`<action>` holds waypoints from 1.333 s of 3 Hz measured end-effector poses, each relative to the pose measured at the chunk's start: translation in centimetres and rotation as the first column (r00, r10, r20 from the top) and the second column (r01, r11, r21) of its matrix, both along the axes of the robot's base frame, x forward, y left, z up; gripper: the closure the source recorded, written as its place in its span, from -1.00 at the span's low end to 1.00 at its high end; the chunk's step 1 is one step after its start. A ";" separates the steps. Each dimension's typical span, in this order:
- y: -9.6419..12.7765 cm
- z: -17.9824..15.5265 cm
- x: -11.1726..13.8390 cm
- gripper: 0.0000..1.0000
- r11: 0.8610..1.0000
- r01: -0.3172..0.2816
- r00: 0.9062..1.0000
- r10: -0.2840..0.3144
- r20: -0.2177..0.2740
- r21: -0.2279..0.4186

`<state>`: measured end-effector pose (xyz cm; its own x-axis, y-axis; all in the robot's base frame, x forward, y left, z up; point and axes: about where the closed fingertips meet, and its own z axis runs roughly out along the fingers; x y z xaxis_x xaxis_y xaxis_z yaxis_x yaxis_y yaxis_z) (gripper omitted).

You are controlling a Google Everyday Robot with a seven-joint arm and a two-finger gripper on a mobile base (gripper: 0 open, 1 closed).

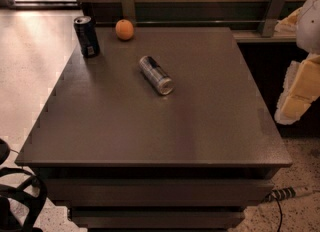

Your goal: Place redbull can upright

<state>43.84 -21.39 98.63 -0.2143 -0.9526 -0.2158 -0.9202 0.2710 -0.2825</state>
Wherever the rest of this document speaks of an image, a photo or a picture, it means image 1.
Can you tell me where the orange fruit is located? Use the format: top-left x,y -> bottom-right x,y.
115,19 -> 134,41

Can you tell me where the dark drawer cabinet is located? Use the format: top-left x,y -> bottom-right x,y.
17,27 -> 292,232

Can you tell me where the striped power strip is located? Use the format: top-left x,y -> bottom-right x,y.
265,185 -> 314,204

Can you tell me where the black chair base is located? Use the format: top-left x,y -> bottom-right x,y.
0,138 -> 48,232

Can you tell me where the left metal wall bracket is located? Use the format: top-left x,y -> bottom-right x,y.
121,0 -> 136,25

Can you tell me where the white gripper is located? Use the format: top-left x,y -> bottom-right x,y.
274,0 -> 320,125

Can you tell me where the silver redbull can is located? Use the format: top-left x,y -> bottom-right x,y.
139,56 -> 174,95

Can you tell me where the dark soda can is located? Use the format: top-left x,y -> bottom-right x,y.
74,16 -> 100,58

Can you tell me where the black power cable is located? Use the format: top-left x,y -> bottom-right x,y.
270,197 -> 284,232

